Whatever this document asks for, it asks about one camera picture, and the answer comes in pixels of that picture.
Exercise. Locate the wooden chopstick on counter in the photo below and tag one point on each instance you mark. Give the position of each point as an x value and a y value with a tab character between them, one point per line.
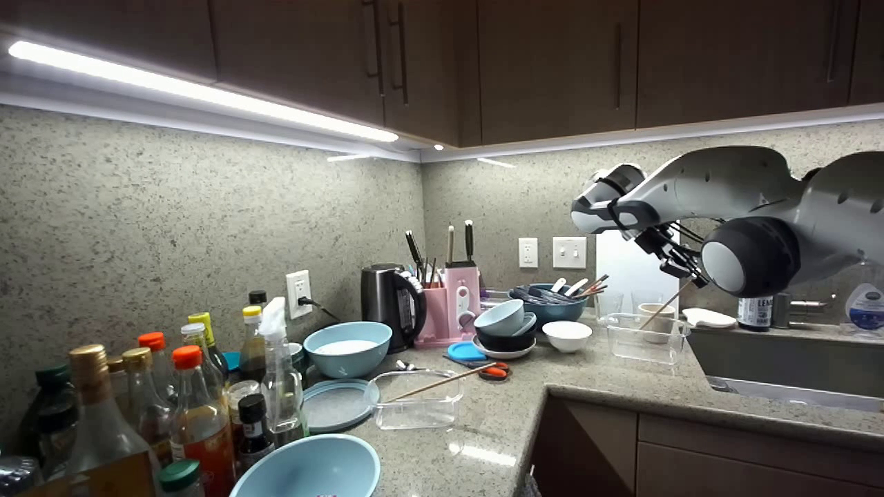
409	384

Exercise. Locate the wooden chopstick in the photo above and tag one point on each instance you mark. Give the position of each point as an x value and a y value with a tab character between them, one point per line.
657	310
409	384

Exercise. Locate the dark green bottle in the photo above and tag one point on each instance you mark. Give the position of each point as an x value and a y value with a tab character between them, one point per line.
48	426

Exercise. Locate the white wall outlet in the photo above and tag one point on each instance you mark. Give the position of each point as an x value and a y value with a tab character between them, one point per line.
298	295

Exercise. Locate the large dark blue bowl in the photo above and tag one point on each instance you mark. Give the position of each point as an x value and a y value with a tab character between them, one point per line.
547	304

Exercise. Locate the red cap sauce bottle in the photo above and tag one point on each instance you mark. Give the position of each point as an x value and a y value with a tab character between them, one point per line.
200	423

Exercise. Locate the white light switch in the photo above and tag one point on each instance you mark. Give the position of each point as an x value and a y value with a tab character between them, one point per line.
527	252

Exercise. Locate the light blue plate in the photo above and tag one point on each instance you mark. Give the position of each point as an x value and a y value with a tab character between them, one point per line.
338	404

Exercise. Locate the black electric kettle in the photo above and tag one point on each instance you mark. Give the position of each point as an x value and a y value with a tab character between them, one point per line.
392	296

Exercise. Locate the clear spray bottle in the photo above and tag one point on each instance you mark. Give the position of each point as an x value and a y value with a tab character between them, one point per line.
283	382

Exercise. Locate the clear glass bowl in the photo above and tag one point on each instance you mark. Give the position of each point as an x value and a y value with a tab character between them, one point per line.
645	344

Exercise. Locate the blue lid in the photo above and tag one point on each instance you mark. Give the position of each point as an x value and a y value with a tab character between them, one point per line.
464	353

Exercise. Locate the small white bowl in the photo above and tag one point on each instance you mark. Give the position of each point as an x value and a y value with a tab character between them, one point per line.
567	335

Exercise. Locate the green cap bottle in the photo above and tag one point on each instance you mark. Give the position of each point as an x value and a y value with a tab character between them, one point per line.
181	478

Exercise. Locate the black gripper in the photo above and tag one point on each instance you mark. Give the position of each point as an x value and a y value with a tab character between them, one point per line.
675	261

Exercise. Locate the blue soap bottle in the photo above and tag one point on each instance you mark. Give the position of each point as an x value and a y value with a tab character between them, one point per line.
864	308

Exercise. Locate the pink knife block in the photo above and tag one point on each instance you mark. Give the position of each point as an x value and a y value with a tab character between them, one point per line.
451	292

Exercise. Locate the white double switch plate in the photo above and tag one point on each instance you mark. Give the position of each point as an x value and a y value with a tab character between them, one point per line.
567	252

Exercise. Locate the light blue back bowl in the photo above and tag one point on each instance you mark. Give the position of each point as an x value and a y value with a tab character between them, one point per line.
348	350

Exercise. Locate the clear rectangular container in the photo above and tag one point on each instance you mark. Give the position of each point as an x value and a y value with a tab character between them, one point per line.
414	415

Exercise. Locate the black cap soy bottle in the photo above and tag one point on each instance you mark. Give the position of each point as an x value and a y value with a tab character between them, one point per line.
254	437

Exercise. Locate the stacked grey black bowls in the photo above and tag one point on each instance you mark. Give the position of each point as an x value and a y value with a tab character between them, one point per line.
507	330

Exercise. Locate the dark jar white label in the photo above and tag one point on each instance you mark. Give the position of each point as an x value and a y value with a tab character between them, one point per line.
754	314

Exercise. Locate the amber glass bottle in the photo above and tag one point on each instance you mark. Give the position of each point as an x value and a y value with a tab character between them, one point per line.
109	457

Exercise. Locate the light blue bowl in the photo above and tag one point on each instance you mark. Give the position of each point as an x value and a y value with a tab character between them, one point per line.
348	350
328	464

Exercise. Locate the light blue front bowl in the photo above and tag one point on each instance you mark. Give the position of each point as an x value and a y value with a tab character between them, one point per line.
328	464

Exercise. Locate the yellow cap oil bottle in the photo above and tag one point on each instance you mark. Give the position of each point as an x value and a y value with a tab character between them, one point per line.
251	353

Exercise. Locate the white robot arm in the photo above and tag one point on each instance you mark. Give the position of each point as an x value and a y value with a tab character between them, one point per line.
735	216

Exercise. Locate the white cutting board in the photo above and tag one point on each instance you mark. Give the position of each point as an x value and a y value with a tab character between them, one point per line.
631	275

